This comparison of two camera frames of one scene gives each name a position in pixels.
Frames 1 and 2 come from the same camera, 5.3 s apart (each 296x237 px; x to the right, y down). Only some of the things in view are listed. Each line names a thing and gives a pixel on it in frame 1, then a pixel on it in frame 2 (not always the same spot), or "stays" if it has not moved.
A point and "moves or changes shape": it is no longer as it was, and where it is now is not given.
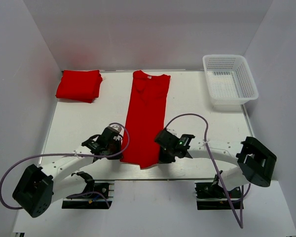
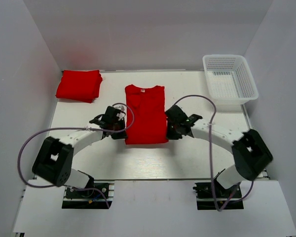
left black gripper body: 115,150 -> 119,131
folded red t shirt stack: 80,85 stays
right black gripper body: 164,153 -> 171,129
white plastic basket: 230,83 stays
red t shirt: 146,118 moves or changes shape
